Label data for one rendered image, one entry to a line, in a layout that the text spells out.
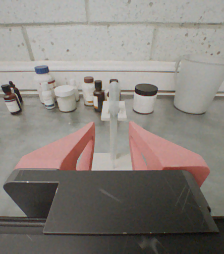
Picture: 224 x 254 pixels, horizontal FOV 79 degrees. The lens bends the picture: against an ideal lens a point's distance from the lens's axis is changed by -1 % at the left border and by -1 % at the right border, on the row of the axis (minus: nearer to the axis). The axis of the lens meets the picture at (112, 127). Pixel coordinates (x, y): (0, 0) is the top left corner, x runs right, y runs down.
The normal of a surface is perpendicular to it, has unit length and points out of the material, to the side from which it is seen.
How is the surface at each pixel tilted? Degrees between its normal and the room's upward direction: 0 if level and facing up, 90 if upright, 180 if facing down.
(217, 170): 0
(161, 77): 90
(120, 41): 90
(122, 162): 0
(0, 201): 0
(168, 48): 90
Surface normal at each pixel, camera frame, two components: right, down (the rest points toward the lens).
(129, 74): -0.02, 0.59
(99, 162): 0.00, -0.81
